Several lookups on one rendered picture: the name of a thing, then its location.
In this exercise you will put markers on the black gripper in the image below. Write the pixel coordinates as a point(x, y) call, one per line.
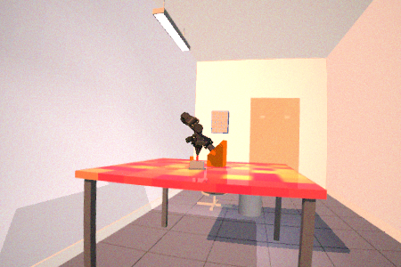
point(199, 142)

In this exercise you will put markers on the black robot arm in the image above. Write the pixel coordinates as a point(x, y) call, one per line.
point(192, 122)

